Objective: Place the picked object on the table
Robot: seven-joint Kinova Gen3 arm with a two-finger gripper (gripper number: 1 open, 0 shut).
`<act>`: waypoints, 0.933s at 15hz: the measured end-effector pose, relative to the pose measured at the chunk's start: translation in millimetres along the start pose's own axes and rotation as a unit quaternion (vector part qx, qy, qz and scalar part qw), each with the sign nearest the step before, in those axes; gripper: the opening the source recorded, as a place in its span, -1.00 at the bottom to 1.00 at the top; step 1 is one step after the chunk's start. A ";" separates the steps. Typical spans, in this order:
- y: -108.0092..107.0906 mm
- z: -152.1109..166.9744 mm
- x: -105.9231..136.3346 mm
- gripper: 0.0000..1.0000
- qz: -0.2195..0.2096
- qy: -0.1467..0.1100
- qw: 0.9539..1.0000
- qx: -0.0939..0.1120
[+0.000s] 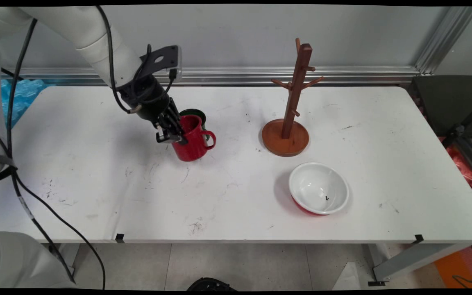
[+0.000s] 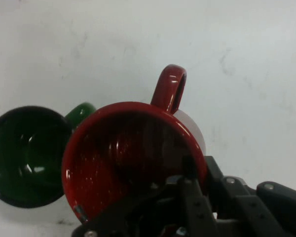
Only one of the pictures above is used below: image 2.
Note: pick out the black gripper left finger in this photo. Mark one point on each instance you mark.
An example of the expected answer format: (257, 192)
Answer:
(192, 197)

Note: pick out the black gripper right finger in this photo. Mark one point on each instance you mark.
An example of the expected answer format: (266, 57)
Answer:
(251, 209)

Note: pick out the red enamel mug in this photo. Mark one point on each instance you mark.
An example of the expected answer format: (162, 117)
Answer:
(101, 160)

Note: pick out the dark green enamel mug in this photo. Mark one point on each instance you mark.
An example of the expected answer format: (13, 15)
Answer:
(22, 153)

